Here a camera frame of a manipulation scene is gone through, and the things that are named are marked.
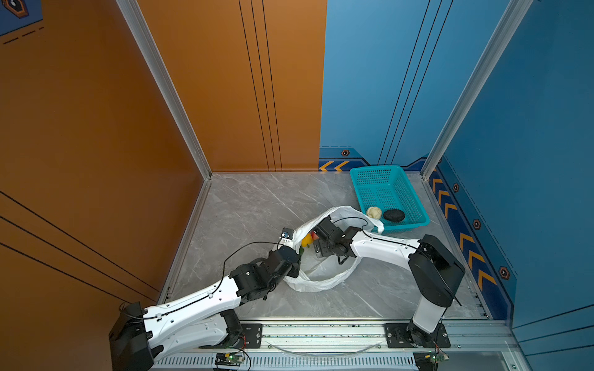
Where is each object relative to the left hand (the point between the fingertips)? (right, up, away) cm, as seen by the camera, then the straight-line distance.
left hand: (298, 250), depth 78 cm
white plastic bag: (+6, -10, +7) cm, 14 cm away
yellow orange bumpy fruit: (+3, +1, +11) cm, 12 cm away
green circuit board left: (-21, -32, -7) cm, 39 cm away
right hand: (+11, -1, +13) cm, 17 cm away
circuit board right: (+42, -30, -9) cm, 53 cm away
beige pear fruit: (+32, +12, +20) cm, 40 cm away
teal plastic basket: (+44, +22, +35) cm, 61 cm away
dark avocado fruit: (+40, +10, +20) cm, 46 cm away
